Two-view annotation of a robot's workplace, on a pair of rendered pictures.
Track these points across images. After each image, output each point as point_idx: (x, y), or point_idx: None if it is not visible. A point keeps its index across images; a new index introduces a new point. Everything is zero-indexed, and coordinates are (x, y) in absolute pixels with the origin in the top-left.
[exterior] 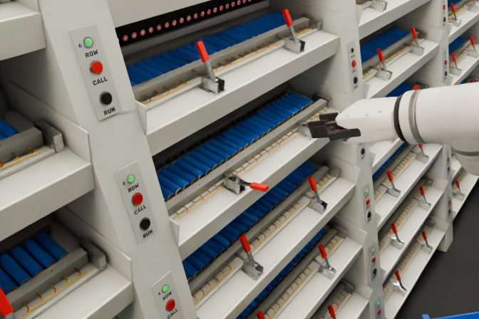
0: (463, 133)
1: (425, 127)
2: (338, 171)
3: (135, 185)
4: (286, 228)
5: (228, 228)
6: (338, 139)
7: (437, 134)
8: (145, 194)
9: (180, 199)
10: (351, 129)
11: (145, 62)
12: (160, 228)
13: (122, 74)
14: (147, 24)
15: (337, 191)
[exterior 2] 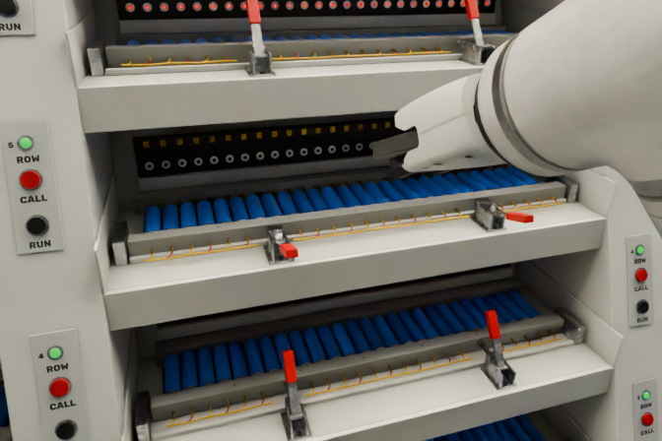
0: (608, 90)
1: (519, 94)
2: (580, 331)
3: (32, 157)
4: (412, 386)
5: (310, 344)
6: (588, 269)
7: (546, 110)
8: (49, 177)
9: (168, 235)
10: (409, 133)
11: (212, 40)
12: (72, 247)
13: None
14: None
15: (561, 366)
